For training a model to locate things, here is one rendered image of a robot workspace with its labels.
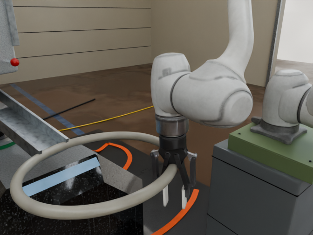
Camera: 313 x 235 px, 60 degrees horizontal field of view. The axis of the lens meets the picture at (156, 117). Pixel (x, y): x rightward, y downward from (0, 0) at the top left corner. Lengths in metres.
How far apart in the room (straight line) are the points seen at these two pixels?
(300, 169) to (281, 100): 0.27
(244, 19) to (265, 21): 5.08
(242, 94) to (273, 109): 0.69
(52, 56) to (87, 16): 1.26
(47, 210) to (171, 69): 0.43
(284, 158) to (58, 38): 6.04
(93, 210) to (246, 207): 0.82
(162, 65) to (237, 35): 0.18
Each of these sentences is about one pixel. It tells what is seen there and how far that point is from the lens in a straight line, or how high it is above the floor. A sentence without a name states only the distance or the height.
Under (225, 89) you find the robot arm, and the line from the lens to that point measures 0.52.
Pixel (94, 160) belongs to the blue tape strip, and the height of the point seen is 0.82.
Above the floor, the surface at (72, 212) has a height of 0.96.
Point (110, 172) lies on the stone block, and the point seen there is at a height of 0.75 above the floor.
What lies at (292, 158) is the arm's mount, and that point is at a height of 0.87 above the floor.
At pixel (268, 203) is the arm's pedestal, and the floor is 0.65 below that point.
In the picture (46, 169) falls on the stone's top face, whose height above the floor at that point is 0.84.
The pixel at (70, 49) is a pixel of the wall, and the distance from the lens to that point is 6.82.
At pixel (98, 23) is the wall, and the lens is 7.12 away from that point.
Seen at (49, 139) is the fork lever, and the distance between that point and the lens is 1.10.
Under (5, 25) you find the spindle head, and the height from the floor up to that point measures 1.32.
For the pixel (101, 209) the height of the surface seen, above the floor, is 0.96.
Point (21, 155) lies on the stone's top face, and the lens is 1.22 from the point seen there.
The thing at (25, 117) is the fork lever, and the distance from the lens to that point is 1.21.
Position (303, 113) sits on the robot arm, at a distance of 1.16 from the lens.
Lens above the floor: 1.37
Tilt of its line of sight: 21 degrees down
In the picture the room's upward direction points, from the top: straight up
